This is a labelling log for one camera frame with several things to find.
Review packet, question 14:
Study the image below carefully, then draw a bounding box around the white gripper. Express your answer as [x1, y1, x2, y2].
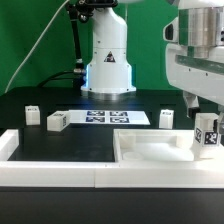
[165, 44, 224, 135]

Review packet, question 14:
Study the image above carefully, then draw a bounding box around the white square table top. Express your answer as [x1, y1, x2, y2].
[112, 128, 224, 164]

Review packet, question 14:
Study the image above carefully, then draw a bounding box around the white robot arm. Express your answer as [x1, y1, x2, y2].
[76, 0, 224, 135]

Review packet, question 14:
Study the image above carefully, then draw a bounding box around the white tag sheet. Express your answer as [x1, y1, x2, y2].
[70, 110, 150, 125]

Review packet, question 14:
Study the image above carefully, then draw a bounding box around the white U-shaped obstacle fence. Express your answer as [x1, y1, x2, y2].
[0, 129, 224, 189]

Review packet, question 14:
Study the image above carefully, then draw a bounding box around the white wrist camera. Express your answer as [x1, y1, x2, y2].
[163, 18, 179, 43]

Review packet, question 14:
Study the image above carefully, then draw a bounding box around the black cable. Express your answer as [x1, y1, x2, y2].
[37, 69, 84, 88]

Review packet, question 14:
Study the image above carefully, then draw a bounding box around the black camera stand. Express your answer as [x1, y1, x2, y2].
[65, 0, 118, 88]

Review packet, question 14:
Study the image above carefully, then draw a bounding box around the grey cable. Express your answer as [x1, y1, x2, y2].
[3, 0, 72, 95]

